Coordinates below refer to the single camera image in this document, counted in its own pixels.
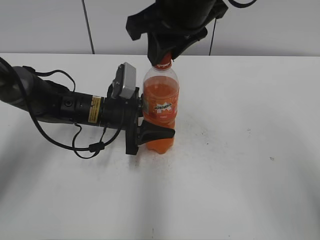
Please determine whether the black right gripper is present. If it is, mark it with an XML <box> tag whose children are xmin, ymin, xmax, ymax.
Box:
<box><xmin>125</xmin><ymin>0</ymin><xmax>228</xmax><ymax>66</ymax></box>

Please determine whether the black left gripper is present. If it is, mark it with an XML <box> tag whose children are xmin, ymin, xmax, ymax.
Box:
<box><xmin>100</xmin><ymin>85</ymin><xmax>175</xmax><ymax>155</ymax></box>

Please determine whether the orange bottle cap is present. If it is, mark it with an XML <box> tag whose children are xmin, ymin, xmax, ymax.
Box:
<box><xmin>154</xmin><ymin>51</ymin><xmax>172</xmax><ymax>70</ymax></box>

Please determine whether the orange Mirinda soda bottle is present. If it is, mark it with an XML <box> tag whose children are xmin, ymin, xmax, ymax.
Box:
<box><xmin>142</xmin><ymin>63</ymin><xmax>181</xmax><ymax>155</ymax></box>

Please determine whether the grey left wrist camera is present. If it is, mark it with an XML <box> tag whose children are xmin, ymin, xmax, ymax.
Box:
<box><xmin>111</xmin><ymin>62</ymin><xmax>137</xmax><ymax>99</ymax></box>

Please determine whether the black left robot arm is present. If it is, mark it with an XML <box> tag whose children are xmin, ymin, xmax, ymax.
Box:
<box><xmin>0</xmin><ymin>59</ymin><xmax>175</xmax><ymax>155</ymax></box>

